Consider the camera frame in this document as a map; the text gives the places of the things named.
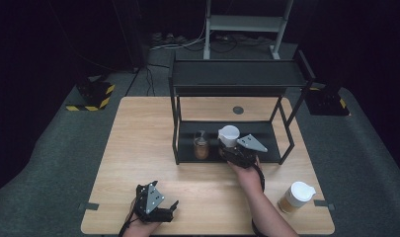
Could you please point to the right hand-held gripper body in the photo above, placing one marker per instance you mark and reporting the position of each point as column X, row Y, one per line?
column 250, row 144

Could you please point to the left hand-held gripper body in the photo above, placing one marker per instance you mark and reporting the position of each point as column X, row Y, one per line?
column 154, row 199

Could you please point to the white-lidded jar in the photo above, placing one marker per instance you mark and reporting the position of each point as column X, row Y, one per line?
column 298, row 196
column 229, row 133

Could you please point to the silver-lidded glass jar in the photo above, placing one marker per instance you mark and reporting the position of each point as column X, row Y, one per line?
column 201, row 148

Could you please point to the black metal shelf rack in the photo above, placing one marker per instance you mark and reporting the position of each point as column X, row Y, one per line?
column 227, row 74

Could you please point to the person's left hand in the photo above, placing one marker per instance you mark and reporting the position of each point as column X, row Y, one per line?
column 140, row 228

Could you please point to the person's right hand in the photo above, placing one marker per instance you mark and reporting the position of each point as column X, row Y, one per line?
column 248, row 179

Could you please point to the round dark table grommet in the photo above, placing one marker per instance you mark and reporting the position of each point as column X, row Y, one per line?
column 238, row 110

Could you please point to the grey tape strip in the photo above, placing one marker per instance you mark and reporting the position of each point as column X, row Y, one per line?
column 324, row 204
column 88, row 206

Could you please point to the black yellow striped base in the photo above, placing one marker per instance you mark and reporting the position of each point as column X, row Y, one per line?
column 94, row 94
column 326, row 102

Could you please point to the grey metal stand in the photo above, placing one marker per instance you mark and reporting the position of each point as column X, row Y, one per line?
column 245, row 23

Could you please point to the black power strip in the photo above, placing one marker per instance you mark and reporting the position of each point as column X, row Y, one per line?
column 168, row 38

